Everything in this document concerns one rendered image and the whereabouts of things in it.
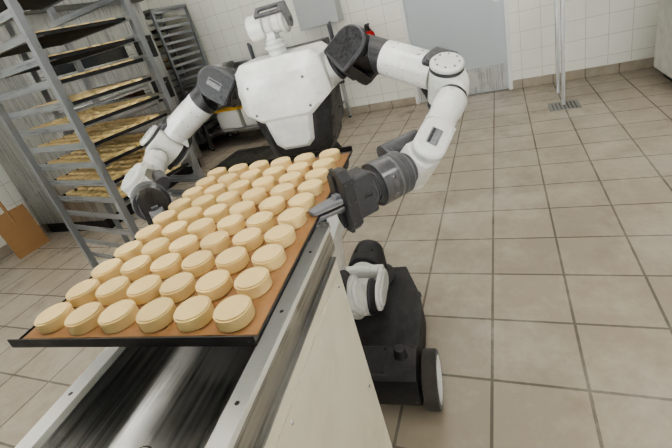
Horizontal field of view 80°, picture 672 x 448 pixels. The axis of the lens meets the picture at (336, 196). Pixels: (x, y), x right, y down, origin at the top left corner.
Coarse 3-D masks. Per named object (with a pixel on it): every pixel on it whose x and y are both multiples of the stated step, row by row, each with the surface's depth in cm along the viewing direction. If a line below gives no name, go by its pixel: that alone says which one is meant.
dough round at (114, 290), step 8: (112, 280) 64; (120, 280) 63; (128, 280) 63; (104, 288) 62; (112, 288) 62; (120, 288) 62; (96, 296) 61; (104, 296) 61; (112, 296) 61; (120, 296) 62; (104, 304) 61
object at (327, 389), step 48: (336, 288) 84; (336, 336) 81; (144, 384) 67; (192, 384) 64; (288, 384) 60; (336, 384) 78; (96, 432) 60; (144, 432) 58; (192, 432) 56; (288, 432) 58; (336, 432) 75; (384, 432) 107
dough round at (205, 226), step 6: (198, 222) 76; (204, 222) 75; (210, 222) 75; (192, 228) 74; (198, 228) 74; (204, 228) 74; (210, 228) 74; (192, 234) 74; (198, 234) 74; (204, 234) 74
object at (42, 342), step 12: (288, 156) 102; (348, 156) 93; (228, 168) 107; (312, 228) 67; (300, 252) 61; (288, 276) 56; (276, 300) 52; (264, 324) 48; (24, 336) 60; (180, 336) 51; (192, 336) 50; (204, 336) 47; (216, 336) 47; (228, 336) 46; (240, 336) 46; (252, 336) 45
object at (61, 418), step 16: (112, 352) 67; (128, 352) 69; (144, 352) 73; (96, 368) 64; (112, 368) 66; (128, 368) 69; (80, 384) 62; (96, 384) 63; (112, 384) 66; (64, 400) 60; (80, 400) 60; (96, 400) 63; (48, 416) 58; (64, 416) 58; (80, 416) 60; (96, 416) 63; (32, 432) 56; (48, 432) 56; (64, 432) 58; (80, 432) 60
